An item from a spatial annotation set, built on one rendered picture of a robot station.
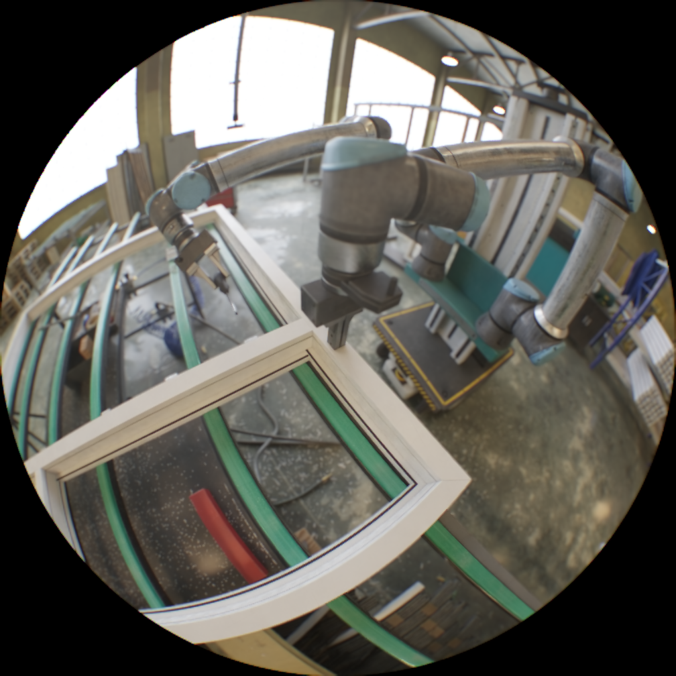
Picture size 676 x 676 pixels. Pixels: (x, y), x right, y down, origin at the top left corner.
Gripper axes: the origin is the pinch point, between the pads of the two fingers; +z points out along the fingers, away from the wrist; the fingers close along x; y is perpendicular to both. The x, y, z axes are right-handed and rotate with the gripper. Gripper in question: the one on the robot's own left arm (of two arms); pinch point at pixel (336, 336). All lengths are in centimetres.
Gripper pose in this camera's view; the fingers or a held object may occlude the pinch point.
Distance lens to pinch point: 43.9
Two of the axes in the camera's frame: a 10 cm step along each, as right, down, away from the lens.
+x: -8.0, 4.0, -4.4
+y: -5.9, -6.6, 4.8
